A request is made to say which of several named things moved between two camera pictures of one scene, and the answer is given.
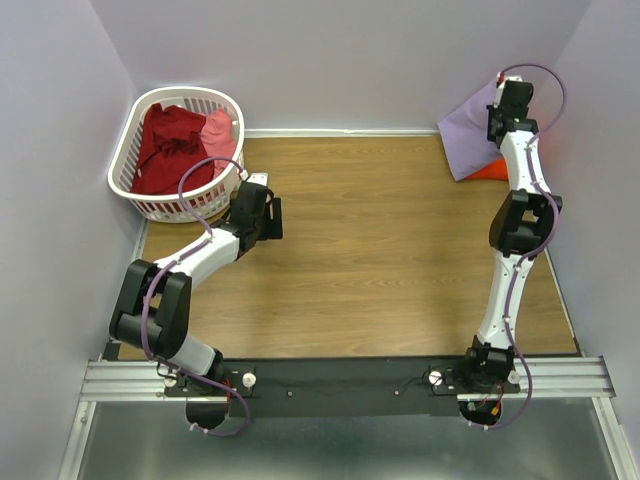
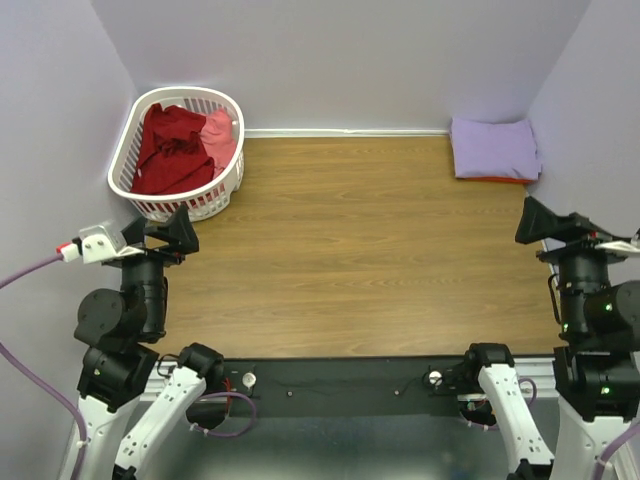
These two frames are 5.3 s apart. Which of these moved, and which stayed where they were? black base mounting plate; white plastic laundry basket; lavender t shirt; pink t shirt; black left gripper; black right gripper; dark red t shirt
Moved: black left gripper; lavender t shirt; black right gripper
Stayed: dark red t shirt; white plastic laundry basket; black base mounting plate; pink t shirt
